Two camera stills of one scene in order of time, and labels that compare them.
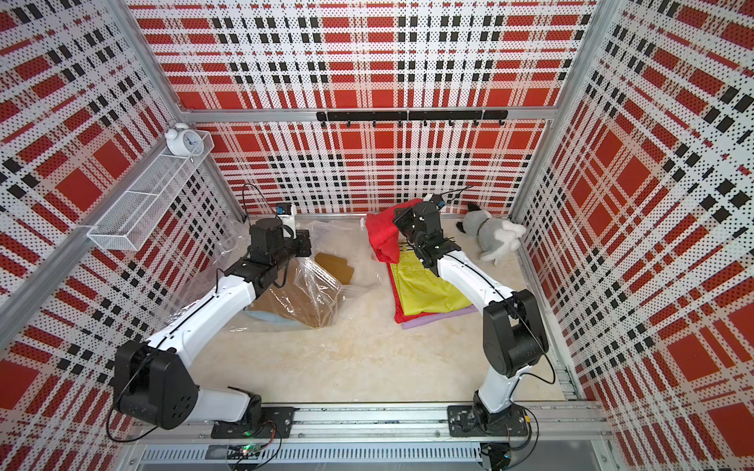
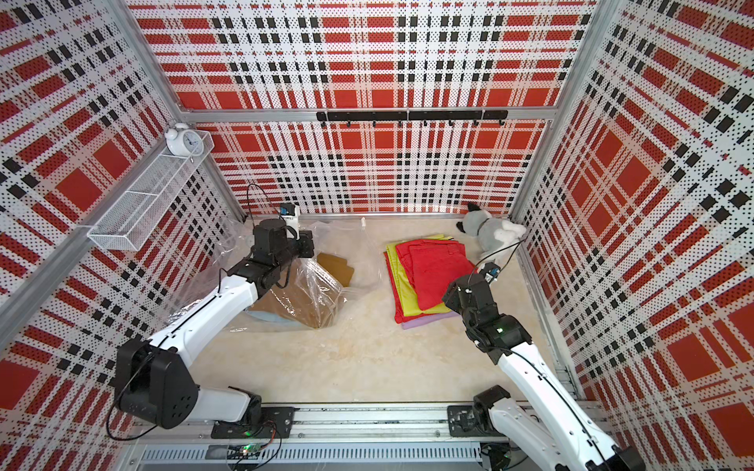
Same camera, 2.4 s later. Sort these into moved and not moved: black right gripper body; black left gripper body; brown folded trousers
Moved: black right gripper body
Not moved: brown folded trousers; black left gripper body
